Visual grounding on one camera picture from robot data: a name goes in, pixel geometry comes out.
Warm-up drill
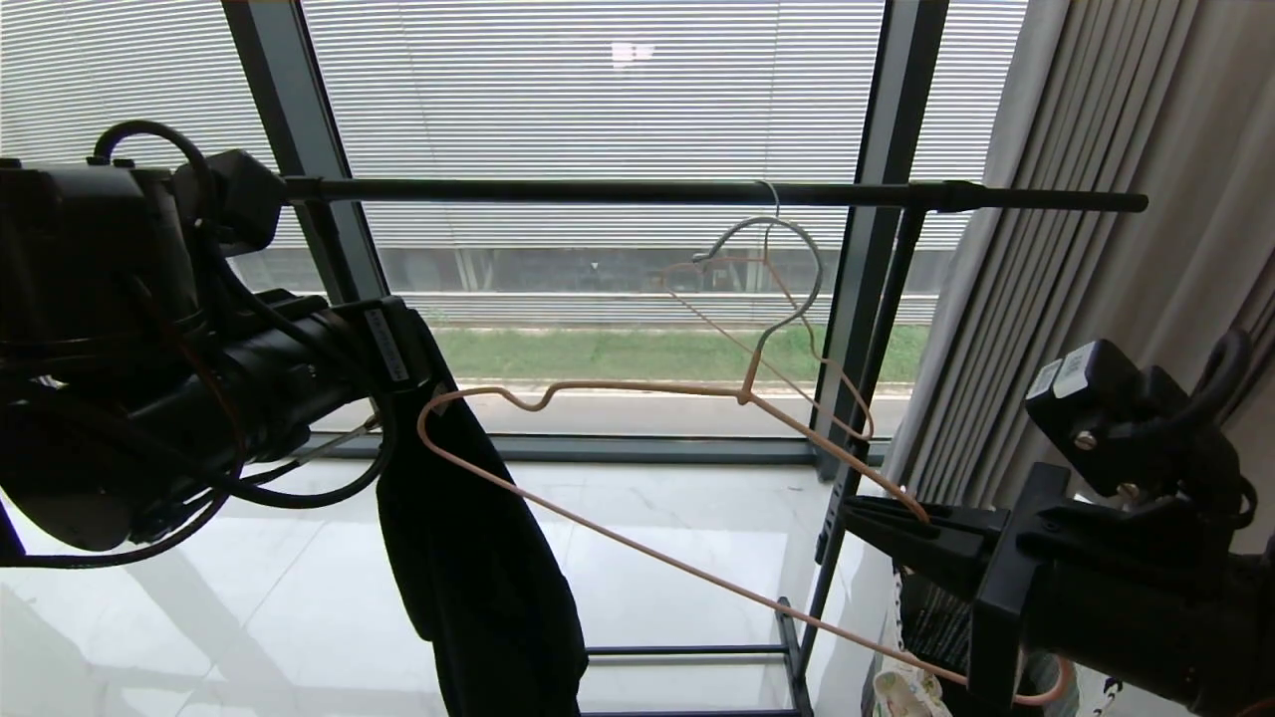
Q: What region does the black garment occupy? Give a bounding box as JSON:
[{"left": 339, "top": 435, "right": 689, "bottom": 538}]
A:
[{"left": 376, "top": 324, "right": 591, "bottom": 717}]

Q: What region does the white laundry basket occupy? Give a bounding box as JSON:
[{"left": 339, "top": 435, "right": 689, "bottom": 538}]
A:
[{"left": 890, "top": 566, "right": 1085, "bottom": 717}]

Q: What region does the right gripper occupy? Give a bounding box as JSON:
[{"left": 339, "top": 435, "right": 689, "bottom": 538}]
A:
[{"left": 968, "top": 460, "right": 1275, "bottom": 717}]

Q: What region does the beige curtain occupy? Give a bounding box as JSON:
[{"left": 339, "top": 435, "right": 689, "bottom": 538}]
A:
[{"left": 885, "top": 0, "right": 1275, "bottom": 564}]

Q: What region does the pink clothes hanger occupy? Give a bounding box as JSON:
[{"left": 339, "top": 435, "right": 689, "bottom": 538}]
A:
[
  {"left": 415, "top": 216, "right": 1079, "bottom": 710},
  {"left": 661, "top": 181, "right": 877, "bottom": 445}
]

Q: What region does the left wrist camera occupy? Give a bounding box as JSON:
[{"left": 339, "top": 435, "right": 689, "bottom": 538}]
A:
[{"left": 167, "top": 149, "right": 287, "bottom": 262}]

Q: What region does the window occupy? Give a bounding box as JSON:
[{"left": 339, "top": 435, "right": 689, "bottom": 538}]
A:
[{"left": 0, "top": 0, "right": 1029, "bottom": 469}]

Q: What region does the black clothes rack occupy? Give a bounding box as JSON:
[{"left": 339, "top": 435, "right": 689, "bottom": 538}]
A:
[{"left": 284, "top": 176, "right": 1149, "bottom": 717}]

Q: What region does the cream printed garment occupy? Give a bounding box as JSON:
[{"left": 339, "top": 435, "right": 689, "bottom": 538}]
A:
[{"left": 870, "top": 659, "right": 955, "bottom": 717}]

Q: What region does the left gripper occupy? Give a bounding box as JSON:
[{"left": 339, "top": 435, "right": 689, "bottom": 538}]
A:
[{"left": 214, "top": 295, "right": 441, "bottom": 469}]

